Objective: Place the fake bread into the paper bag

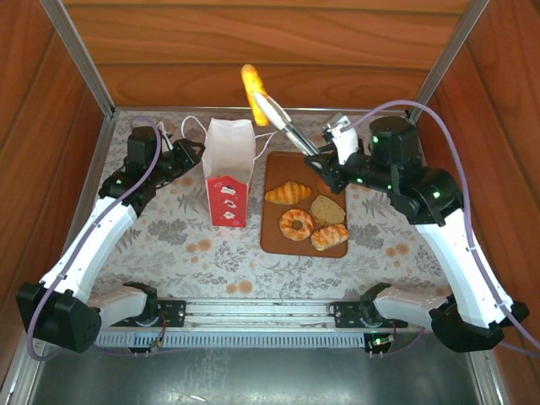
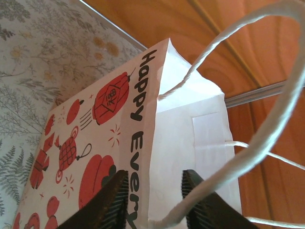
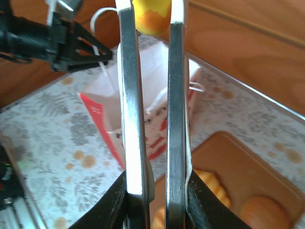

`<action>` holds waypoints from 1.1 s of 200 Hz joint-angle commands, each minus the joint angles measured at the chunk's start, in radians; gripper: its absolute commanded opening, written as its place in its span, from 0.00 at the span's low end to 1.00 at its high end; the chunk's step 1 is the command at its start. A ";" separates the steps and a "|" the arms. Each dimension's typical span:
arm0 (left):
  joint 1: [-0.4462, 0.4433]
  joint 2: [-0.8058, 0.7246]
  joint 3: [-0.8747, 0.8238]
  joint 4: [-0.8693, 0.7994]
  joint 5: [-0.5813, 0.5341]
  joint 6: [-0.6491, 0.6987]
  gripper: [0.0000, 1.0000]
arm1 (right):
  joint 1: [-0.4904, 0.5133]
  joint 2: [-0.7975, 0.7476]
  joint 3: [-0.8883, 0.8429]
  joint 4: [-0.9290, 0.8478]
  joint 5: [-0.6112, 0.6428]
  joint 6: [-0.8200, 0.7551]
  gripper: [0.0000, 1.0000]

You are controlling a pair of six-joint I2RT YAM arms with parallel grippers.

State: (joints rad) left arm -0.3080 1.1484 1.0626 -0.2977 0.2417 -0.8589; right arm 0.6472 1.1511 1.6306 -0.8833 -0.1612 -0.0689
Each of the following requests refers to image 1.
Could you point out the aluminium floor frame bar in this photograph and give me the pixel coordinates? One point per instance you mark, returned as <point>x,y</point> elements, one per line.
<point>21,375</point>
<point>485,379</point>

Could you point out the aluminium corner post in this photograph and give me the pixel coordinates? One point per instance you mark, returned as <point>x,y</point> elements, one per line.
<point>449,57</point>
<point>78,55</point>

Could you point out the aluminium side rail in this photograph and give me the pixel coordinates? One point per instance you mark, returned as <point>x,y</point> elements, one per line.
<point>101,147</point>

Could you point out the golden striped croissant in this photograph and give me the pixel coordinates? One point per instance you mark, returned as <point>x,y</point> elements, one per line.
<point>288,192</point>

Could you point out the tan speckled bread slice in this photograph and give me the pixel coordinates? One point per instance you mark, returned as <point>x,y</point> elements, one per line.
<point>327,208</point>

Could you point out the floral patterned tablecloth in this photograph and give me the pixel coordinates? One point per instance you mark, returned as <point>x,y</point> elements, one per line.
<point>190,261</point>

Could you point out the striped orange pastry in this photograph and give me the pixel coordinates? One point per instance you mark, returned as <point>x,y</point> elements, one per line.
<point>329,237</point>

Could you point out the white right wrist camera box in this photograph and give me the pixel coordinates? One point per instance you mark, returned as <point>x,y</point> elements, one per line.
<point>343,141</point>

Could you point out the metal tongs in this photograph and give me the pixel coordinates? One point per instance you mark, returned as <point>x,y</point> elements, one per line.
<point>278,116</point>

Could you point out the round brown bun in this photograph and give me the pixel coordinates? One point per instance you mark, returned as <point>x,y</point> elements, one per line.
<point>322,186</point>

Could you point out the aluminium front beam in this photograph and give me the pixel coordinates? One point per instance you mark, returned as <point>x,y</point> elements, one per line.
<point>253,310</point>

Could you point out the aluminium back rail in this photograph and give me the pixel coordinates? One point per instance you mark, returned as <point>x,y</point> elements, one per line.
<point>304,110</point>

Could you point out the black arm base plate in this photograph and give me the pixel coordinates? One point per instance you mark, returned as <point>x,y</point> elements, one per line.
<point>173,312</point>
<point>346,314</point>

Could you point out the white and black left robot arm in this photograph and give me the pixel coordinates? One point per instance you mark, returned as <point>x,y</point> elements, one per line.
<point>97,236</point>

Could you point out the yellow twisted long bread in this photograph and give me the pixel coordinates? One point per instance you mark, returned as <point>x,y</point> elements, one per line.
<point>252,84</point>

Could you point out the red and white paper bag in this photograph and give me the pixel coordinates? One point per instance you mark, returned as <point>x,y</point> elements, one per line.
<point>228,202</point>

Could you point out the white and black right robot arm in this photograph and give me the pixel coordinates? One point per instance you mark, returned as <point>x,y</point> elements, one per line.
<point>455,261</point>

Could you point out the brown rectangular tray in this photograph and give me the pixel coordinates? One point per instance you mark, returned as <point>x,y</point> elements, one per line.
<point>287,169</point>

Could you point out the small lit circuit board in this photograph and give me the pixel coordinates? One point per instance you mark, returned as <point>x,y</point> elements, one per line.
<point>379,339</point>

